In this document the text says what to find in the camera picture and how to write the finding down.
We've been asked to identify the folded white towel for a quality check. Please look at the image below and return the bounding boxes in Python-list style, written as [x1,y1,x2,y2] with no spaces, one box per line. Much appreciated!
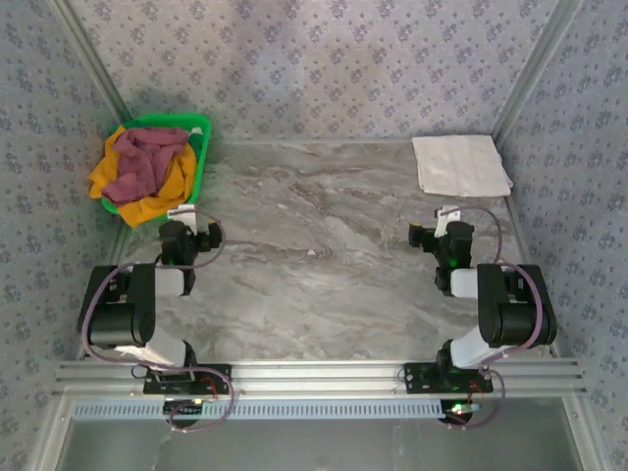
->
[411,135,515,198]

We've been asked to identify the maroon printed t-shirt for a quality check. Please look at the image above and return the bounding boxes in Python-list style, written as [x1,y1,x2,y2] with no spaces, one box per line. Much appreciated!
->
[100,126,191,208]

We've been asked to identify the green plastic basket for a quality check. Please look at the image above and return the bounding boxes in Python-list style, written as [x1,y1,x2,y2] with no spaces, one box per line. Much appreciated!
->
[100,113,213,217]

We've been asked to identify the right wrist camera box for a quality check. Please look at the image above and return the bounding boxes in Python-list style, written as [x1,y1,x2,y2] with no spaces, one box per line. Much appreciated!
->
[434,205,462,237]

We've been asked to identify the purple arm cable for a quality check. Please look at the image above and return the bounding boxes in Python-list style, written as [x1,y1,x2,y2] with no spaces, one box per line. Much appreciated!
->
[80,204,237,434]
[439,205,549,432]

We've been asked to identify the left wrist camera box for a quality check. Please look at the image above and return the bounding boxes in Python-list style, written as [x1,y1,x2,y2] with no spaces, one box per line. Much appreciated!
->
[167,204,198,233]

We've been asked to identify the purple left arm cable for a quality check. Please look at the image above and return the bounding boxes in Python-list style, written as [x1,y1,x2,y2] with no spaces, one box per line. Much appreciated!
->
[80,204,237,434]

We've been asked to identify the yellow t-shirt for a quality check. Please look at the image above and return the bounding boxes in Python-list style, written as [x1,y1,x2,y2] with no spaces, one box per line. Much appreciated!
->
[87,125,198,229]

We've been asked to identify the grey metal sheet panel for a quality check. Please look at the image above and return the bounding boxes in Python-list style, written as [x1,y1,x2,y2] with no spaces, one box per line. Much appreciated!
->
[58,416,585,471]

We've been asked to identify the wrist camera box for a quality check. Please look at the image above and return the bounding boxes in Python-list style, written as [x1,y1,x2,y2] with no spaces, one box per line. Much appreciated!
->
[434,205,462,237]
[167,204,198,233]

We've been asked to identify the grey slotted cable duct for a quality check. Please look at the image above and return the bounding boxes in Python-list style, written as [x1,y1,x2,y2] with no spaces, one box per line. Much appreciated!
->
[68,397,443,421]

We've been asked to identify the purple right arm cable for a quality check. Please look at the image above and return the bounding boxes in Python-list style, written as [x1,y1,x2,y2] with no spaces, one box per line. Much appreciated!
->
[439,205,549,432]

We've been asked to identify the aluminium frame post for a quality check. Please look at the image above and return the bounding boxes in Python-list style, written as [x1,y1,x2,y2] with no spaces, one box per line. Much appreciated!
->
[490,0,588,141]
[28,394,73,471]
[48,0,131,122]
[561,394,598,471]

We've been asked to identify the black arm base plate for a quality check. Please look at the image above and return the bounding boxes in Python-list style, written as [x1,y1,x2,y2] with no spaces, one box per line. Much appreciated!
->
[142,363,233,395]
[403,361,494,393]

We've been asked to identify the small controller circuit board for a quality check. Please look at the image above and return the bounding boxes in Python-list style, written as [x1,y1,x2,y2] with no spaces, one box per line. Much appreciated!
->
[163,398,206,417]
[440,399,485,424]

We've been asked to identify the aluminium mounting rail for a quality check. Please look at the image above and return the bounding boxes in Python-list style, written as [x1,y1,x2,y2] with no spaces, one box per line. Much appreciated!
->
[53,360,588,396]

